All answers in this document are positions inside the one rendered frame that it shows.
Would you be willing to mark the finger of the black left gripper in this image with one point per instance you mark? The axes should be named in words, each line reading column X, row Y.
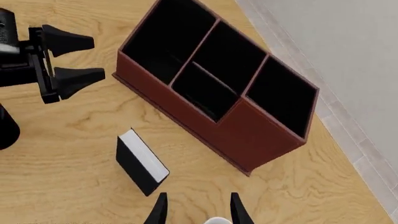
column 79, row 78
column 70, row 41

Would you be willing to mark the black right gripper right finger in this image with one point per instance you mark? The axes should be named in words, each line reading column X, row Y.
column 238, row 213

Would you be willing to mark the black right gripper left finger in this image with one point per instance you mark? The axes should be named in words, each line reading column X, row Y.
column 159, row 213

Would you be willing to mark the black book with white pages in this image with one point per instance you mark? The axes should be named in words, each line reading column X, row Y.
column 136, row 163

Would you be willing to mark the red-brown desk caddy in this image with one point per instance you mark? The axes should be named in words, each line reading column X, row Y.
column 248, row 130

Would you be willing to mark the small pale flat plate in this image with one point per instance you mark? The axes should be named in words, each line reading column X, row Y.
column 217, row 221

